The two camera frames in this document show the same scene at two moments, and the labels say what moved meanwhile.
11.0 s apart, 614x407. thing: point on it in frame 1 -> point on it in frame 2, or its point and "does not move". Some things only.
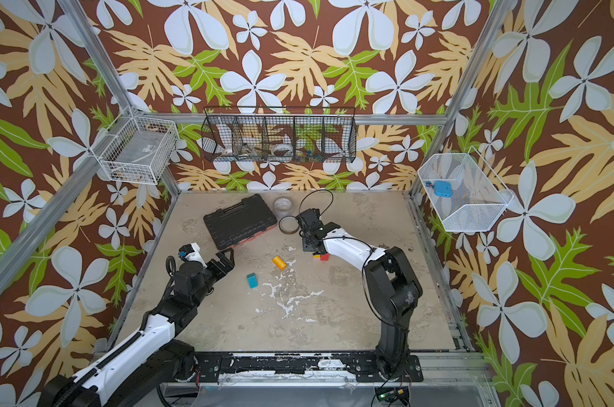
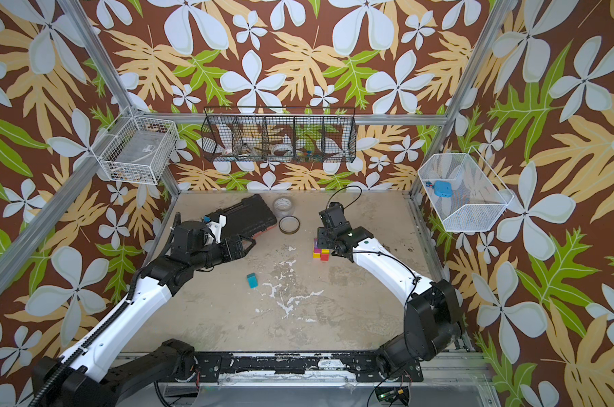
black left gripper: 220,272 -> 241,253
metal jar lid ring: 288,225 does not move
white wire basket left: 138,151 does not move
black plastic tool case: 235,223 does not move
